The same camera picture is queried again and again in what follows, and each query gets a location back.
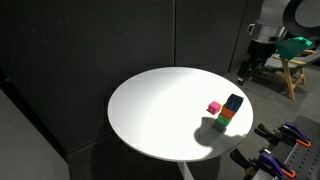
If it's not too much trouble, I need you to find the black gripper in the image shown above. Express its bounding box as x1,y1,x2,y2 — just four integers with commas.
236,39,279,86

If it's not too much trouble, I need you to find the blue block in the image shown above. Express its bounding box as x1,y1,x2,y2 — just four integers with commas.
225,93,245,113

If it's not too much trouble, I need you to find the orange block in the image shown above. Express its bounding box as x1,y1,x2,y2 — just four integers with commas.
220,104,238,120

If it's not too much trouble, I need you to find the pink block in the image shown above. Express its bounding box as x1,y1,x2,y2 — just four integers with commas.
206,100,222,116

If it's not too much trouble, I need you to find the green cube block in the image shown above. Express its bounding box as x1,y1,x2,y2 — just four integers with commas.
212,120,228,133

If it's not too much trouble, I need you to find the wooden chair grey seat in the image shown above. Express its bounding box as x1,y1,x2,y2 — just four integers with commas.
248,46,320,101

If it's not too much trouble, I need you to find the purple spring clamp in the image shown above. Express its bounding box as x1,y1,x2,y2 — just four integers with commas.
254,121,313,149
229,148,298,180

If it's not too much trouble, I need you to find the perforated metal plate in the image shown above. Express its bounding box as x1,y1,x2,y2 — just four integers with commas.
271,115,320,180

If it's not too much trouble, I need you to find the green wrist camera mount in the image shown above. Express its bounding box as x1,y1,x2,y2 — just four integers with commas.
274,36,314,61

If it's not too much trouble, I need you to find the white table pedestal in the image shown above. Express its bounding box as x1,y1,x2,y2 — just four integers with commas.
176,161,196,180

